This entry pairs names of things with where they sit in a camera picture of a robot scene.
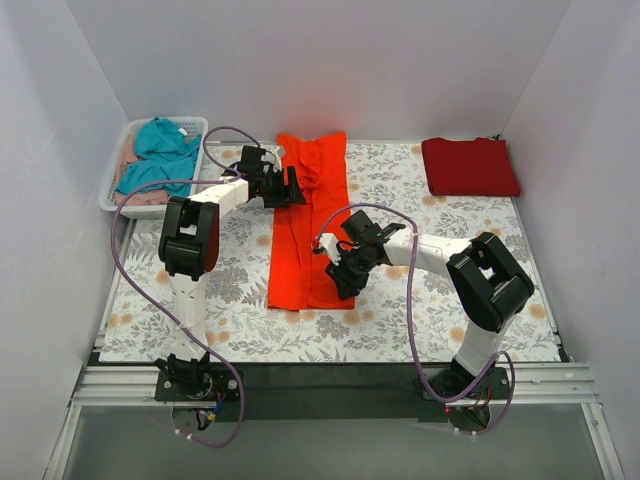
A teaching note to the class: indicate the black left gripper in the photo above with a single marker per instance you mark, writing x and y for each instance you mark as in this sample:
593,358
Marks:
282,186

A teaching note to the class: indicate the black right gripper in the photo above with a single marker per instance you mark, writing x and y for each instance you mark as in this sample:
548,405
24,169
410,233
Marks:
351,267

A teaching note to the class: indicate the orange t-shirt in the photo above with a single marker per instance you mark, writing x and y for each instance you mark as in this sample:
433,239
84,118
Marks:
298,278

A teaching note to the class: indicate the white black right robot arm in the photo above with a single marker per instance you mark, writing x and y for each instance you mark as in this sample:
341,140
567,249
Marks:
491,285

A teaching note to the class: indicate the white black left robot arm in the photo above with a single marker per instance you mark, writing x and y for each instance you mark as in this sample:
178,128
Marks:
189,249

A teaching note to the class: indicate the white plastic laundry basket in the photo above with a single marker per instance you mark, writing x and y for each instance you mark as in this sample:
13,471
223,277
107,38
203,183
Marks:
193,126

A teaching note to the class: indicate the teal t-shirt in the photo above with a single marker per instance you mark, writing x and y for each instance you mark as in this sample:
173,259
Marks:
162,151

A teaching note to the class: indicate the pink t-shirt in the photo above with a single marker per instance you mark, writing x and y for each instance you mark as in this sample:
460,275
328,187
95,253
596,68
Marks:
127,158

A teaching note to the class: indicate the folded dark red t-shirt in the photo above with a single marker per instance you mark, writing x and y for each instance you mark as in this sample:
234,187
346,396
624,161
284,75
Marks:
478,167

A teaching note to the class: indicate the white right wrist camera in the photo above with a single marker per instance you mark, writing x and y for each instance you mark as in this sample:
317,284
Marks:
328,244

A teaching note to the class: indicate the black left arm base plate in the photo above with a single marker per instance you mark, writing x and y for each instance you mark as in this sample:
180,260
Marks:
220,387

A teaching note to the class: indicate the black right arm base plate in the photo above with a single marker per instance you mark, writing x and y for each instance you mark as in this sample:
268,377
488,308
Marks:
450,381

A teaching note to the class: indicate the aluminium rail frame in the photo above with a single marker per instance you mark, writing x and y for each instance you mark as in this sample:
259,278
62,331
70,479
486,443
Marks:
336,421

